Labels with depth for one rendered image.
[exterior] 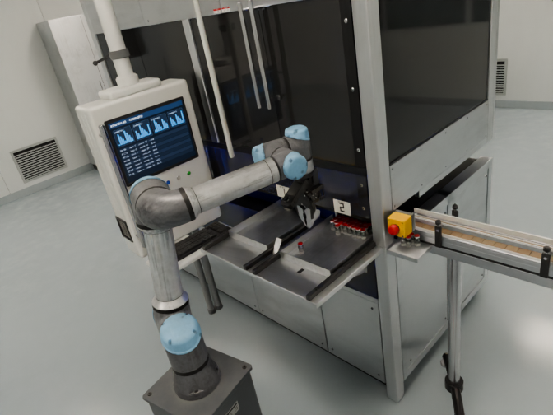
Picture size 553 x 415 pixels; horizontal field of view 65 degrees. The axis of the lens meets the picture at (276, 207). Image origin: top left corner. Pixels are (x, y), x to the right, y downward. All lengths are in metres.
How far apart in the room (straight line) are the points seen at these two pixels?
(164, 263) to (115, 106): 0.90
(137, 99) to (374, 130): 1.07
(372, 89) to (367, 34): 0.17
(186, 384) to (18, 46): 5.68
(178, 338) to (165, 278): 0.19
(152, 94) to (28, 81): 4.61
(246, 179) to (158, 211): 0.25
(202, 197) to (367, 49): 0.71
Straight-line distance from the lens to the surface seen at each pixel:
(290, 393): 2.45
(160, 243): 1.33
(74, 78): 6.32
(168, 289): 1.41
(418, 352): 2.36
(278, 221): 2.05
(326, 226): 1.95
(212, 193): 1.18
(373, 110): 1.53
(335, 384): 2.45
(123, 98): 2.07
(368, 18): 1.48
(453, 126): 2.06
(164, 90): 2.14
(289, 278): 1.66
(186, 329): 1.36
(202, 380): 1.44
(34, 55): 6.68
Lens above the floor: 1.85
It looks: 26 degrees down
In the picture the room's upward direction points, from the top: 11 degrees counter-clockwise
